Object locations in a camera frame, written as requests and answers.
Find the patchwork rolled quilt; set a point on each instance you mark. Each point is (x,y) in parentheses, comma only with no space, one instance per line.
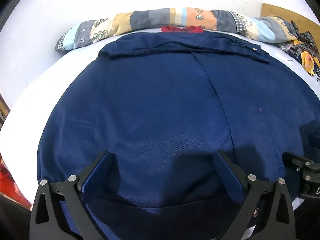
(269,29)

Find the light blue cloud bedsheet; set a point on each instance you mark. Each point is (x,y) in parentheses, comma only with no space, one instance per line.
(23,129)

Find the colourful patterned cloth pile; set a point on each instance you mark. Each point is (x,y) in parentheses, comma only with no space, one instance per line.
(304,50)

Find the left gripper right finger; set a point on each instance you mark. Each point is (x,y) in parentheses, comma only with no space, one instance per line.
(269,201)

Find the navy jacket with red collar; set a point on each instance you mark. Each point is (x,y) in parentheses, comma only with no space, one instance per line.
(161,104)

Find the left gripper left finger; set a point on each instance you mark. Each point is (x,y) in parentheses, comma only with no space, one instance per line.
(59,210)

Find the wooden headboard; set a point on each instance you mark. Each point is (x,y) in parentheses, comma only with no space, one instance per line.
(304,24)

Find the red bag beside bed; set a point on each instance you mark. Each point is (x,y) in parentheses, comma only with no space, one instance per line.
(9,188)

